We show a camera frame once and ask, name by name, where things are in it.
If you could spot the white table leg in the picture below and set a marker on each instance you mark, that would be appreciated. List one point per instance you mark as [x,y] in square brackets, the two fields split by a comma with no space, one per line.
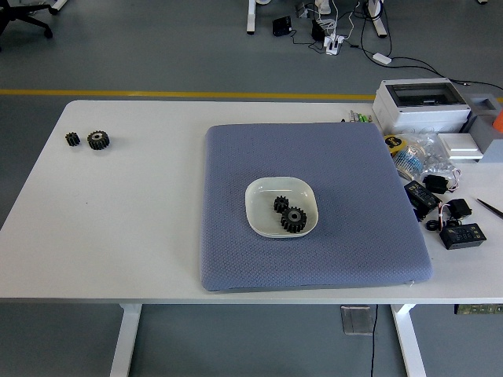
[410,345]
[125,341]

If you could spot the white electrical enclosure box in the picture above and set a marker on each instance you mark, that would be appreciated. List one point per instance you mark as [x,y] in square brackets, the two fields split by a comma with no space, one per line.
[408,116]

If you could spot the white flat box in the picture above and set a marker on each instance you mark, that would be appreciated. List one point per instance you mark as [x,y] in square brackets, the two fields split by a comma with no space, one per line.
[460,147]

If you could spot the black office chair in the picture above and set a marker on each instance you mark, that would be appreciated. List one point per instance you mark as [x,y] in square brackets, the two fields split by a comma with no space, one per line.
[15,15]

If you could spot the metal floor outlet plate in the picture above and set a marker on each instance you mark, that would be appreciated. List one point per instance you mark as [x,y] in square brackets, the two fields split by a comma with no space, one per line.
[355,320]

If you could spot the large black gear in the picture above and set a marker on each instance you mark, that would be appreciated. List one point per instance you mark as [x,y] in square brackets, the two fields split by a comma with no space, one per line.
[294,218]
[98,140]

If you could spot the black tweezers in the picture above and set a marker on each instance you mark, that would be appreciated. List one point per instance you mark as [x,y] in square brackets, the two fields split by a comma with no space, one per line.
[491,208]

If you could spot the black servo motor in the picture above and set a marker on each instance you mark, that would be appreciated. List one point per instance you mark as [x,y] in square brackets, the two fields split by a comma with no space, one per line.
[435,183]
[460,208]

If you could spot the green terminal connectors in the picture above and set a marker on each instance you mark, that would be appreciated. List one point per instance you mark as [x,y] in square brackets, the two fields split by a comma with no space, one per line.
[359,117]

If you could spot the small black gear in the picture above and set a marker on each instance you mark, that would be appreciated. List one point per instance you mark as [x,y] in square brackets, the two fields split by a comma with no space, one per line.
[280,202]
[72,139]

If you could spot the black power adapter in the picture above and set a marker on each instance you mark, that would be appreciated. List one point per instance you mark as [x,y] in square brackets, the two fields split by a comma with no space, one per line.
[317,30]

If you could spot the white power adapter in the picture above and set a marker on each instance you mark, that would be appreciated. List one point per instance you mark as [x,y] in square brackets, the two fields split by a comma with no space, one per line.
[382,58]

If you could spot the grey block holder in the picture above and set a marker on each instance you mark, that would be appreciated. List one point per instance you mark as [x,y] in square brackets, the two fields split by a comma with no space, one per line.
[485,131]

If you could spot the black digital meter module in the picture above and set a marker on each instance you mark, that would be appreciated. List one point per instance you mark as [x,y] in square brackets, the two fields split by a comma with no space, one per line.
[461,235]
[421,195]

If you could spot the white desk leg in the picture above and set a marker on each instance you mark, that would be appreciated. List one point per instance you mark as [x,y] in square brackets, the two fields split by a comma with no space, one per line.
[251,15]
[378,23]

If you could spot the blue-grey textured mat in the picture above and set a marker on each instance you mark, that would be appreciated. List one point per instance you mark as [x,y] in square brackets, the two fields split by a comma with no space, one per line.
[275,267]

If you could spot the orange block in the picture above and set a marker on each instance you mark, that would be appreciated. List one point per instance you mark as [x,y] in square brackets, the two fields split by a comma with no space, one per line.
[498,123]

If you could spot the clear bag of parts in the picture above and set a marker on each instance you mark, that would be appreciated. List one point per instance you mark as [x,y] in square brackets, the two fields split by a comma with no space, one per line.
[426,155]

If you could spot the white square bowl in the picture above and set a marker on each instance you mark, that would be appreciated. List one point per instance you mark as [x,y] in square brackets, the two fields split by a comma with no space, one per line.
[259,212]

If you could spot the black box on floor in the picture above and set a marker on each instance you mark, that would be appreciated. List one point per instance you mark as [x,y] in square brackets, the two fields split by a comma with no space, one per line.
[282,26]

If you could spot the white power strip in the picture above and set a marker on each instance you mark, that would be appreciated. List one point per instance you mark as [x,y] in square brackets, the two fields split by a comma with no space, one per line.
[334,44]

